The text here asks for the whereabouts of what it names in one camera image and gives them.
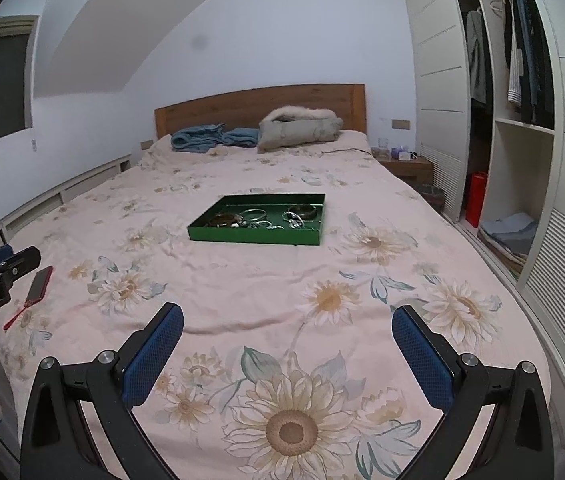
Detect red box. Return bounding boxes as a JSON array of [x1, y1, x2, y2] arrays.
[[465, 171, 488, 228]]

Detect folded blue clothes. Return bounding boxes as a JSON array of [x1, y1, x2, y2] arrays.
[[482, 212, 535, 256]]

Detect wooden nightstand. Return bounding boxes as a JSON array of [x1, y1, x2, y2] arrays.
[[371, 155, 434, 183]]

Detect red phone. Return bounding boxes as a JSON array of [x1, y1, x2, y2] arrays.
[[27, 266, 54, 301]]

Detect wooden headboard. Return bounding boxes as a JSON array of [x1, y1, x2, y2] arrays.
[[154, 83, 367, 140]]

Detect dark waste bin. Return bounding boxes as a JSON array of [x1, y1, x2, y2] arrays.
[[417, 184, 445, 213]]

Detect brown bangle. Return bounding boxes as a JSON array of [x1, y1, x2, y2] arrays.
[[287, 203, 319, 220], [206, 212, 241, 228]]

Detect floral bed sheet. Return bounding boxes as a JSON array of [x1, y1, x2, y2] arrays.
[[0, 130, 553, 480]]

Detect blue clothing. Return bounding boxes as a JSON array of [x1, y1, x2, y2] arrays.
[[170, 123, 260, 153]]

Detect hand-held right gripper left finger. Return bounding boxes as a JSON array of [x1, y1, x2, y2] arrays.
[[20, 302, 184, 480]]

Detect white hanging shirt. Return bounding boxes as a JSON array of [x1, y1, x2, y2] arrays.
[[505, 0, 524, 108]]

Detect dark hanging clothes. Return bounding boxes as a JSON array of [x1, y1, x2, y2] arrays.
[[515, 0, 556, 128]]

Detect window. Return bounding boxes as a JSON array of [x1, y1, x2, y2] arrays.
[[0, 15, 40, 156]]

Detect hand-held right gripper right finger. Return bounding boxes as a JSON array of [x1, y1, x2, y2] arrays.
[[391, 305, 555, 480]]

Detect white wardrobe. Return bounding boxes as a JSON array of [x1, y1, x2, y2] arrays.
[[397, 0, 565, 441]]

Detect green tray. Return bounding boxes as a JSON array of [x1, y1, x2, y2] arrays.
[[187, 193, 326, 247]]

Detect red comb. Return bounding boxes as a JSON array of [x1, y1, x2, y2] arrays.
[[3, 305, 34, 332]]

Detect grey hanging garment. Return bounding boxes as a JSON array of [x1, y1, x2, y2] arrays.
[[465, 7, 489, 106]]

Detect beige fur-trimmed jacket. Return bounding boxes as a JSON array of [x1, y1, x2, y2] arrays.
[[256, 105, 344, 151]]

